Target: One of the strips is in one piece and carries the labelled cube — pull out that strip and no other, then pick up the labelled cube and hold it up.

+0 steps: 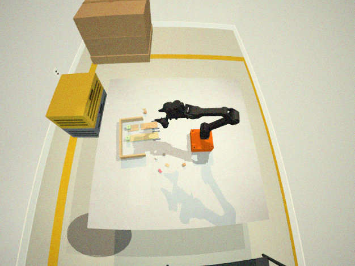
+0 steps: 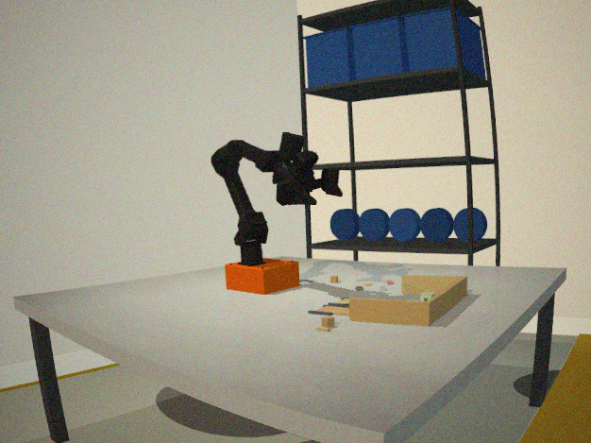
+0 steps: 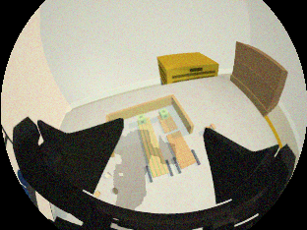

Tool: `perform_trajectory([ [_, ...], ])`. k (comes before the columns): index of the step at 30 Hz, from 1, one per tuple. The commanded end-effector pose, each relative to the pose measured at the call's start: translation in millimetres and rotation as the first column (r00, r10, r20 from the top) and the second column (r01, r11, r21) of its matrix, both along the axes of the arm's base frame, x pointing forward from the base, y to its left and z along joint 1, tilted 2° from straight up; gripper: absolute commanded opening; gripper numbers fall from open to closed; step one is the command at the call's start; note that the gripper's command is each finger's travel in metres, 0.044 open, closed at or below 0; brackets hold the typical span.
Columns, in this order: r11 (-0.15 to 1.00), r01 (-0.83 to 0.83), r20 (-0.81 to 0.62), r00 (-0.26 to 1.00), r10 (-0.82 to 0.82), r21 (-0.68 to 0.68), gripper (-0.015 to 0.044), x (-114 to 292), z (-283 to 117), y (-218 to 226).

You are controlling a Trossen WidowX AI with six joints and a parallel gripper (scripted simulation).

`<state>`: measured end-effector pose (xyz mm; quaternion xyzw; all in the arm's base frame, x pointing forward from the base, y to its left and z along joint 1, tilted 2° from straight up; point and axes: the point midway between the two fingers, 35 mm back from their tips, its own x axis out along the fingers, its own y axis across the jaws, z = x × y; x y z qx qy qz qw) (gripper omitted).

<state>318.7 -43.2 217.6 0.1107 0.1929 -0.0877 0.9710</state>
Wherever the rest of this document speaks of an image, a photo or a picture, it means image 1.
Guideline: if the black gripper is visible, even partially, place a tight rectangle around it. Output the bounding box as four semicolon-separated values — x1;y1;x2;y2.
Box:
154;108;178;128

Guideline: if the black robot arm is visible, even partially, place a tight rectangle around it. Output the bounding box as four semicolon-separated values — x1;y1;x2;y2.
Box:
163;100;240;140

